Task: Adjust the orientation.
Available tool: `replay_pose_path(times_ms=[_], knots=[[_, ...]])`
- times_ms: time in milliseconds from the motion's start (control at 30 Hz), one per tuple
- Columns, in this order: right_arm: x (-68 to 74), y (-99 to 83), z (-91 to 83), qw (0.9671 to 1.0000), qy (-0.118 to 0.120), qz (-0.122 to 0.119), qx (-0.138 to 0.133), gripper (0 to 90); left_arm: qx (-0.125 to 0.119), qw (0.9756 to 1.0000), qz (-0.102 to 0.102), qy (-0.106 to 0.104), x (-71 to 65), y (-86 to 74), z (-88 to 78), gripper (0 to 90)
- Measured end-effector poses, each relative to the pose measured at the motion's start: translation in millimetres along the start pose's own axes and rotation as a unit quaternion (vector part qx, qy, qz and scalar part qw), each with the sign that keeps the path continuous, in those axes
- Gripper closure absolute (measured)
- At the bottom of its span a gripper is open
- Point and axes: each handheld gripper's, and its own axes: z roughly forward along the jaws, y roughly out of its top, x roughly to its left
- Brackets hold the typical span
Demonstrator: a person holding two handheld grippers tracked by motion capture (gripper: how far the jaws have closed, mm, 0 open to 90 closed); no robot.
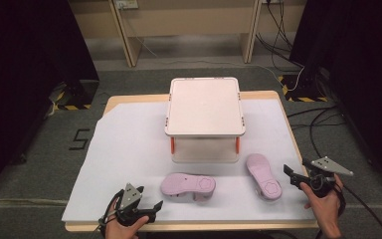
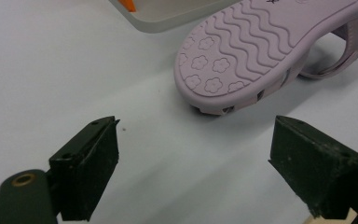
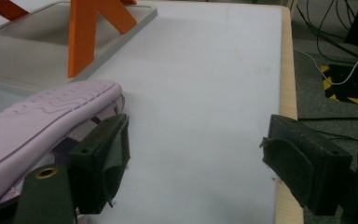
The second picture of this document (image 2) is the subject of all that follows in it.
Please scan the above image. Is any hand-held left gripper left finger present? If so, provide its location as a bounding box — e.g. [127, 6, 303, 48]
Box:
[48, 116, 121, 222]

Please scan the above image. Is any lilac rubber sandal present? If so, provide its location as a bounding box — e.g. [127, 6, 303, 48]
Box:
[172, 0, 358, 117]

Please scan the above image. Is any white plastic tray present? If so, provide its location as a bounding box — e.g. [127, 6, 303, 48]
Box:
[108, 0, 243, 34]

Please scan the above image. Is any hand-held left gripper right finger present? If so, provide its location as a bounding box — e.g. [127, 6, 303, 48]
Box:
[268, 115, 358, 220]

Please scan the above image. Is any orange item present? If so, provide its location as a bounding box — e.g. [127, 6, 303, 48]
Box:
[118, 0, 137, 13]

